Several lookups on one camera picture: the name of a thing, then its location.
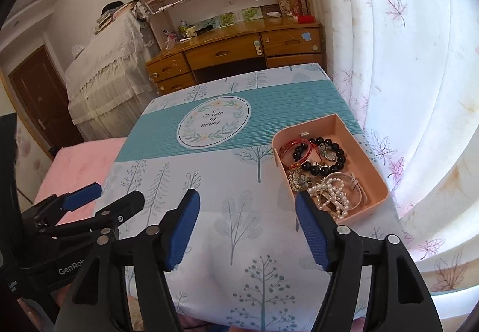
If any pink blanket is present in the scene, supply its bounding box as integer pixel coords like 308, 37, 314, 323
34, 138, 130, 205

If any lace covered cabinet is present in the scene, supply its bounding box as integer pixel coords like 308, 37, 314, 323
63, 5, 161, 142

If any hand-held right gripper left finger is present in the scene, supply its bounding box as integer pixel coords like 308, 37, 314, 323
56, 189, 201, 332

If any stack of books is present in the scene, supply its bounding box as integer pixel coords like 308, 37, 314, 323
93, 5, 135, 35

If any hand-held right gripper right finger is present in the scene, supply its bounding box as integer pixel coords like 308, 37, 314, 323
295, 190, 444, 332

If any pink jewelry box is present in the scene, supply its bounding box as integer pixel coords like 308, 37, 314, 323
272, 113, 390, 226

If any black bead bracelet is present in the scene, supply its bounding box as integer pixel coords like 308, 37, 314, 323
292, 136, 345, 176

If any brown wooden door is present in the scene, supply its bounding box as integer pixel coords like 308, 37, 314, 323
8, 46, 85, 159

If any wooden desk with drawers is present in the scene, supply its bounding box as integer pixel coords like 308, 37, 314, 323
145, 16, 326, 96

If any large-pearl bracelet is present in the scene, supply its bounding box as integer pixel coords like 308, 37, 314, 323
307, 182, 335, 210

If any white leaf-print curtain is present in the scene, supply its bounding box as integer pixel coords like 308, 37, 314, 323
299, 0, 479, 318

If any red string bracelet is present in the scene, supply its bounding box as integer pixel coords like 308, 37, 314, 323
281, 138, 319, 168

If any small-pearl necklace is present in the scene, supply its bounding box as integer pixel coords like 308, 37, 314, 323
322, 190, 351, 222

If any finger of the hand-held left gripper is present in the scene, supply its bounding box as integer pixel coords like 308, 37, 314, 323
39, 191, 145, 241
34, 183, 102, 226

